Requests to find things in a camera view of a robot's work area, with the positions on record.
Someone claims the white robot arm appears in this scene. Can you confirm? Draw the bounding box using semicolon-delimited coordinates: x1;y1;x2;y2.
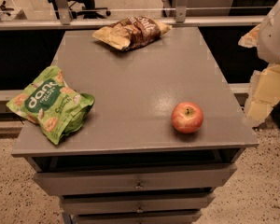
238;0;280;127

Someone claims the red apple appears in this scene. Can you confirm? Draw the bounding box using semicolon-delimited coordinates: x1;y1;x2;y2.
171;102;203;133

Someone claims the black office chair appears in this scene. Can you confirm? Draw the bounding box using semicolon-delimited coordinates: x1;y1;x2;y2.
48;0;111;19

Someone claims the grey drawer cabinet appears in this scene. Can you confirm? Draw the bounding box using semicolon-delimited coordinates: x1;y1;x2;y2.
12;28;258;224

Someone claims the metal railing frame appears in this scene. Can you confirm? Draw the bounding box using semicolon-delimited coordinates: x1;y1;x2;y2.
0;0;264;31

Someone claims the brown chip bag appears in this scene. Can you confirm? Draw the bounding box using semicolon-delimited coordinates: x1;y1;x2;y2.
92;16;172;51

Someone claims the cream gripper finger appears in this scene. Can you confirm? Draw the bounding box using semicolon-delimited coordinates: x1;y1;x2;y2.
244;63;280;124
238;24;260;49

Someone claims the green rice chip bag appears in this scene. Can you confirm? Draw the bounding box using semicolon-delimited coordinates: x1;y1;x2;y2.
7;66;95;145

